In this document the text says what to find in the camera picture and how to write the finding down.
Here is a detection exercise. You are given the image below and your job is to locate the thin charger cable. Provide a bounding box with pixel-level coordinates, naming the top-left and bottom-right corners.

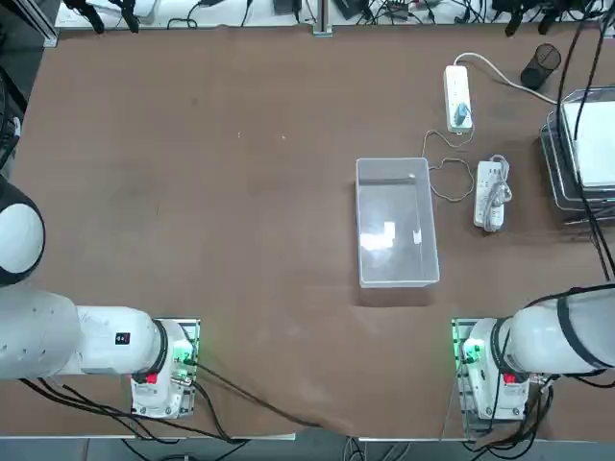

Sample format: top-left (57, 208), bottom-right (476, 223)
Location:
top-left (407, 122), bottom-right (477, 202)

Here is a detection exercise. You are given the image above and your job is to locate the white USB power strip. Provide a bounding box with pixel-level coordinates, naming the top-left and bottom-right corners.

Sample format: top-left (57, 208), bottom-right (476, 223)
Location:
top-left (473, 160), bottom-right (505, 228)

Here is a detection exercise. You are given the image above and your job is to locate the long white power strip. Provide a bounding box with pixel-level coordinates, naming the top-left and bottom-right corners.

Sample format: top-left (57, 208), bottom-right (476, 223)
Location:
top-left (443, 65), bottom-right (475, 134)

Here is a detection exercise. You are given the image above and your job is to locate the clear plastic bin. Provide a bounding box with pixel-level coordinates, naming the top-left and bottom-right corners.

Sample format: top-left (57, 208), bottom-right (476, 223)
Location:
top-left (355, 157), bottom-right (441, 289)

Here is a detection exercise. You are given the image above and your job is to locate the black stand leg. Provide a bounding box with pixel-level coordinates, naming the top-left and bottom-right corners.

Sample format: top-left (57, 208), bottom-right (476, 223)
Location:
top-left (537, 0), bottom-right (561, 36)
top-left (109, 0), bottom-right (141, 34)
top-left (492, 0), bottom-right (523, 37)
top-left (64, 0), bottom-right (105, 34)

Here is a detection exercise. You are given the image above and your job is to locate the black mesh pen cup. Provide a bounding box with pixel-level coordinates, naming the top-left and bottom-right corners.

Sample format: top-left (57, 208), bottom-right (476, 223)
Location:
top-left (520, 42), bottom-right (562, 90)

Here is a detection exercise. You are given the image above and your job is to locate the white paper clipboard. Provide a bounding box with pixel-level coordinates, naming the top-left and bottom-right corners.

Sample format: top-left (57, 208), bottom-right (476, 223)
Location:
top-left (561, 99), bottom-right (615, 188)

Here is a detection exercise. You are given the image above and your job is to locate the black base cable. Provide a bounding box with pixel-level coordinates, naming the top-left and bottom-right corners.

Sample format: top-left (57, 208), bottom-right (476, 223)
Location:
top-left (189, 362), bottom-right (357, 436)

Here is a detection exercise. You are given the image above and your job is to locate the coiled white power cord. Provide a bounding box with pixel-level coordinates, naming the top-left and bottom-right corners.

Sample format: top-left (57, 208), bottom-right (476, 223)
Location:
top-left (482, 153), bottom-right (514, 235)

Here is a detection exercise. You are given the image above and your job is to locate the aluminium camera post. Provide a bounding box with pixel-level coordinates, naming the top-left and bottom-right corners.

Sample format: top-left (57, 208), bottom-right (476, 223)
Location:
top-left (311, 0), bottom-right (333, 36)

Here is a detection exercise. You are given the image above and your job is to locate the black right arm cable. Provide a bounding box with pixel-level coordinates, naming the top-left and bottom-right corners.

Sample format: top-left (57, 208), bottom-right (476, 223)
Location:
top-left (559, 0), bottom-right (615, 282)

